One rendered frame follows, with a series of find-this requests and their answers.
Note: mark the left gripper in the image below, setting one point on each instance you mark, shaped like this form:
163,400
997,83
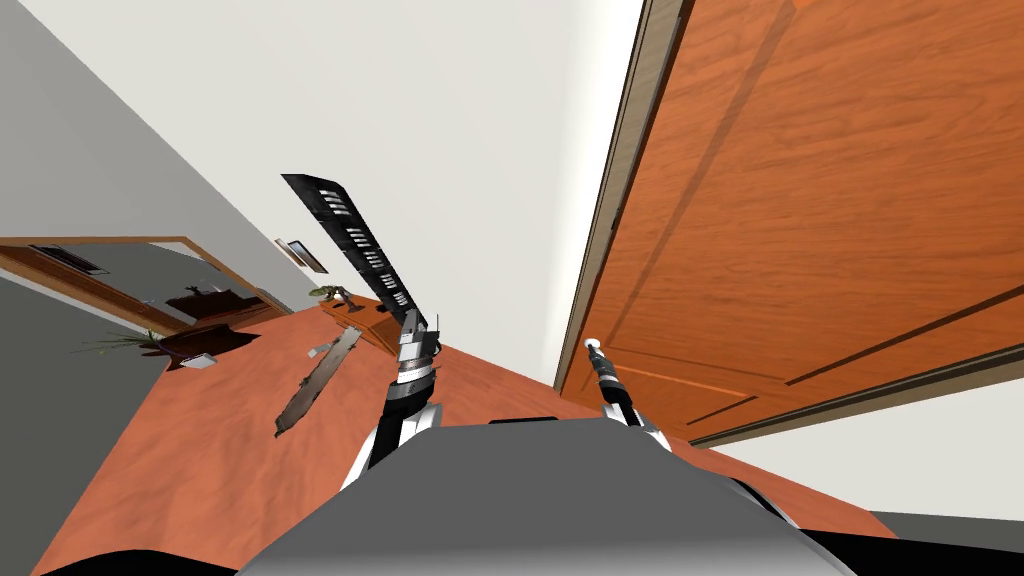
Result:
418,350

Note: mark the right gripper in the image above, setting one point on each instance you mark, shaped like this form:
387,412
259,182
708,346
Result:
604,367

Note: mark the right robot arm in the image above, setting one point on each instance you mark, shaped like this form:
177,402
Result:
622,400

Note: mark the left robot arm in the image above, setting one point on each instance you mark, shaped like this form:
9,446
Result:
404,404

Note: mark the brown wooden sideboard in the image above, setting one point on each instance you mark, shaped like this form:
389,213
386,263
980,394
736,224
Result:
370,320

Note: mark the black slatted tall shelf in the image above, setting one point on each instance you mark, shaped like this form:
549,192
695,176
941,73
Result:
356,236

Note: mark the grey long floor plank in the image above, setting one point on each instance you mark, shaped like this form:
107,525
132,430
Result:
318,382

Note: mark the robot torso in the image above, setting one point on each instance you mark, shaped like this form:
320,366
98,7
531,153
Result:
552,504

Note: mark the dark brown cabinet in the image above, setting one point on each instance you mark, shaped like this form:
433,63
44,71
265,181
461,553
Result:
210,304

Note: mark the small white box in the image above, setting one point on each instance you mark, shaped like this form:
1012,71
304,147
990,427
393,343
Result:
198,361

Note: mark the green plant in dark pot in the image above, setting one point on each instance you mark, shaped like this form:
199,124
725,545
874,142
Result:
188,340

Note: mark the orange wooden door leaf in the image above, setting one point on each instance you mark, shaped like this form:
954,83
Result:
808,200

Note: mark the framed wall picture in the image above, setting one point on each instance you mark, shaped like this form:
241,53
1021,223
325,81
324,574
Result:
302,254

